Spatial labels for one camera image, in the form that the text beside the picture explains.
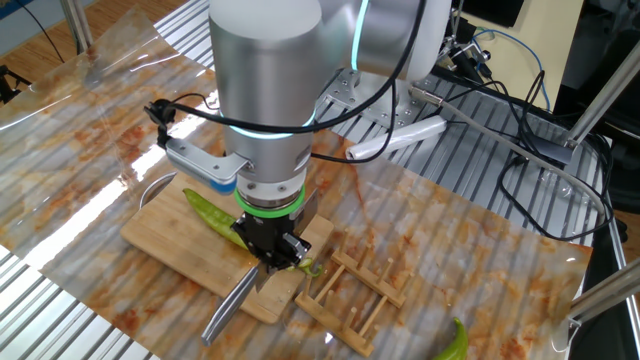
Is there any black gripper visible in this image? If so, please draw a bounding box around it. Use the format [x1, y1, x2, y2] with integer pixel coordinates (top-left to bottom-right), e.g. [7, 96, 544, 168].
[232, 212, 313, 276]

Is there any steel cleaver knife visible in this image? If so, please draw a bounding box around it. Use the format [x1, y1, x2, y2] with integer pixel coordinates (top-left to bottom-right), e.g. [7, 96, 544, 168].
[201, 187, 321, 347]

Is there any long green chili pepper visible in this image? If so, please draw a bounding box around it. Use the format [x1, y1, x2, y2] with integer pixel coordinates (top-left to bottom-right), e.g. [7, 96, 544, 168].
[182, 188, 251, 251]

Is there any curved green chili pepper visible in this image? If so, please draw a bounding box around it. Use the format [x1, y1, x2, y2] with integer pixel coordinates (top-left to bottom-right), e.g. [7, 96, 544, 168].
[432, 317, 470, 360]

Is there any cut green pepper stem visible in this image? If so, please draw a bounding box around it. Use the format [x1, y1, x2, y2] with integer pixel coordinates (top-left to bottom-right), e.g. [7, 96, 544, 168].
[297, 257, 325, 279]

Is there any wooden peg rack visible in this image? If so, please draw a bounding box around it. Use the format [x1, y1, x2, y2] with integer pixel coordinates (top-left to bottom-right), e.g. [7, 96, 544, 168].
[293, 229, 415, 359]

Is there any wooden cutting board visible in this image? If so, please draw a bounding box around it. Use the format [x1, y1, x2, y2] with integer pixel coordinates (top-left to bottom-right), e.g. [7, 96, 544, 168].
[119, 169, 335, 325]

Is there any white plastic film roll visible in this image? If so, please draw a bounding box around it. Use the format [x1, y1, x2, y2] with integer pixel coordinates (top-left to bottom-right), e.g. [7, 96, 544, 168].
[344, 115, 448, 162]

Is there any marble pattern plastic mat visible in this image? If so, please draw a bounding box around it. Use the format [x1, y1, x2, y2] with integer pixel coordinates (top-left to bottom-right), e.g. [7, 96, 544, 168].
[0, 7, 594, 360]

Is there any black tripod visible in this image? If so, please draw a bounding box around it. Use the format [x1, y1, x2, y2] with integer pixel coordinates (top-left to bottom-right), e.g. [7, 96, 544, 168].
[0, 64, 31, 104]

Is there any beige cabinet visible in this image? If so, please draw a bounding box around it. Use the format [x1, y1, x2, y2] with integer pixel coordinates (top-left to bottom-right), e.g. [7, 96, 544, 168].
[474, 0, 585, 111]

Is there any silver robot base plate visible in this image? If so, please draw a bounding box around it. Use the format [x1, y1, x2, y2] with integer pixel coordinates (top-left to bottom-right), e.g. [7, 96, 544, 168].
[319, 67, 419, 132]

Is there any black camera cable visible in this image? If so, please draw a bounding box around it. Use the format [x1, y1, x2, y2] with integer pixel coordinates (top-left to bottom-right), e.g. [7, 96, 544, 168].
[144, 0, 429, 166]

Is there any black cable bundle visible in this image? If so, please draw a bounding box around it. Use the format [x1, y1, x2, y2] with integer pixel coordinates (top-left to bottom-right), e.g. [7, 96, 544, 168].
[497, 69, 616, 244]

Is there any aluminium frame post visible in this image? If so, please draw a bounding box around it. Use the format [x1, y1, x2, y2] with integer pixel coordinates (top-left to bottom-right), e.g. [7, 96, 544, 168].
[569, 259, 640, 326]
[567, 39, 640, 149]
[59, 0, 94, 54]

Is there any blue cable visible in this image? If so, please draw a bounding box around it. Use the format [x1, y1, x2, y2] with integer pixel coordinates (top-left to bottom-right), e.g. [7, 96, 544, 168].
[472, 28, 552, 112]

